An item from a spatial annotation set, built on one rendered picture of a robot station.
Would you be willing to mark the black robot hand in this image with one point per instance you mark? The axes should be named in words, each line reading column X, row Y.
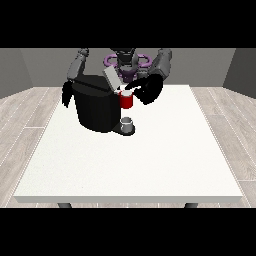
column 149, row 88
column 66, row 93

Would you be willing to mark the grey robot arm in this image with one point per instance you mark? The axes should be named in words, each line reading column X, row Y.
column 161, row 62
column 76, row 65

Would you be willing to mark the red pod holder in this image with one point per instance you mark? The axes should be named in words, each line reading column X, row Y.
column 126, row 100

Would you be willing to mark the black coffee machine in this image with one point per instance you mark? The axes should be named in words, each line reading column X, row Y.
column 95, row 103

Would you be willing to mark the pale grey machine lid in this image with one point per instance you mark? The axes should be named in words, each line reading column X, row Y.
column 112, row 78

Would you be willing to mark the small grey cup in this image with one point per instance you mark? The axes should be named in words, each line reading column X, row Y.
column 127, row 124

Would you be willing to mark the white table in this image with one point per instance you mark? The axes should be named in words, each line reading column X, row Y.
column 128, row 150

